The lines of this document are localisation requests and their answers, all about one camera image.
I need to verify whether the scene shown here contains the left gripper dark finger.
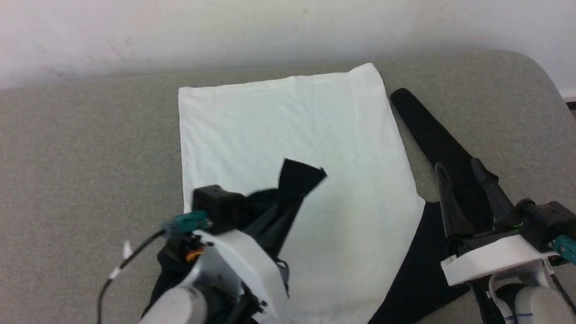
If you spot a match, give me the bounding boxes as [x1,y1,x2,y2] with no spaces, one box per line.
[245,193,296,237]
[263,198,305,255]

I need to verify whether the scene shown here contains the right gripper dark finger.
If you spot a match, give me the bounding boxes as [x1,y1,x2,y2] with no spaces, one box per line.
[471,158,519,233]
[435,162,474,239]

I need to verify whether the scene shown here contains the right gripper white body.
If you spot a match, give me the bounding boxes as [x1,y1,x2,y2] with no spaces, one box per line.
[441,233,559,287]

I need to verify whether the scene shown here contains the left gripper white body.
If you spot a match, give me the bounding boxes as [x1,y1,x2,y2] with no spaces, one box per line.
[194,229,289,324]

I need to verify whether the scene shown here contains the black and white long-sleeve shirt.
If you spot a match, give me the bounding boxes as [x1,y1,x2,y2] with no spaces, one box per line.
[142,63,518,324]

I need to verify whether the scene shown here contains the grey fabric sofa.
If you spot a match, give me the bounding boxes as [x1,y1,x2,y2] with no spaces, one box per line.
[0,49,576,324]

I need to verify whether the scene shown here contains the teal right camera connector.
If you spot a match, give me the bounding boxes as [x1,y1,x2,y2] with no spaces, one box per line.
[551,234,576,265]

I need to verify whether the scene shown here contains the teal camera connector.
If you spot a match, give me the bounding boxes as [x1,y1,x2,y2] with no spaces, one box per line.
[551,234,576,265]
[161,210,213,239]

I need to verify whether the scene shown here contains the teal left camera connector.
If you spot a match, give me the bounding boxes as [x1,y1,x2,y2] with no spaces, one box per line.
[161,210,213,239]

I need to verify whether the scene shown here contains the black left camera cable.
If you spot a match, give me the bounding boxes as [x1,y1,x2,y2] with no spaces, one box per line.
[96,229,168,324]

